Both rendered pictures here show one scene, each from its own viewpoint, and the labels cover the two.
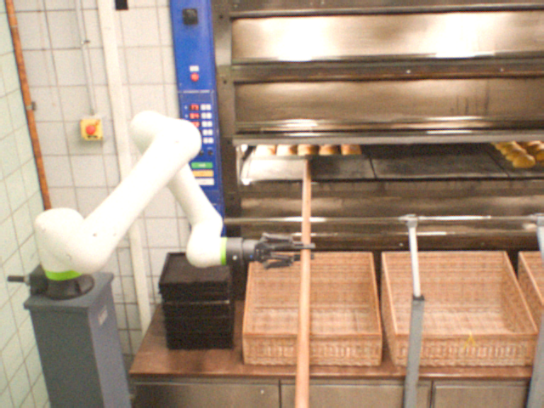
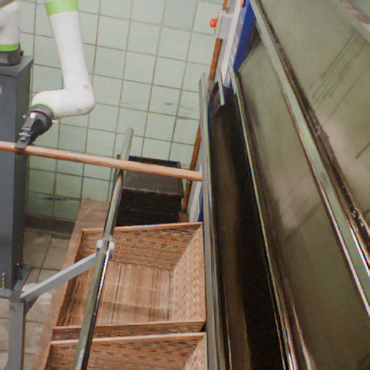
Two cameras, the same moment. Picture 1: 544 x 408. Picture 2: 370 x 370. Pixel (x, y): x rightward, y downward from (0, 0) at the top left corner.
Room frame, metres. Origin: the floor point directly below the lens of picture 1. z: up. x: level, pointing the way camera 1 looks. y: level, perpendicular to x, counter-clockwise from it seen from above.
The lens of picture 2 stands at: (2.05, -1.77, 2.09)
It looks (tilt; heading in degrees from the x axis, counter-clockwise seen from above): 30 degrees down; 80
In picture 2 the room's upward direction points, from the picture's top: 12 degrees clockwise
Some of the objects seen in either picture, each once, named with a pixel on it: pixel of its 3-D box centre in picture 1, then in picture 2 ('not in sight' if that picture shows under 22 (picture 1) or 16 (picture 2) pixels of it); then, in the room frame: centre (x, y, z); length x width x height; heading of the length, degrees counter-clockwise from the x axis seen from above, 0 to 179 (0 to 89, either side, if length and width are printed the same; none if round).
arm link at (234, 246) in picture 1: (235, 251); (40, 119); (1.82, 0.10, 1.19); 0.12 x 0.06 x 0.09; 175
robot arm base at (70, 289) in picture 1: (51, 278); (7, 48); (1.60, 0.66, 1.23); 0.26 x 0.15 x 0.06; 82
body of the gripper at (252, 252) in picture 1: (257, 251); (34, 127); (1.81, 0.03, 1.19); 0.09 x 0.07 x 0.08; 85
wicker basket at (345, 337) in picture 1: (311, 305); (133, 285); (2.21, -0.18, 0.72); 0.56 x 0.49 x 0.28; 85
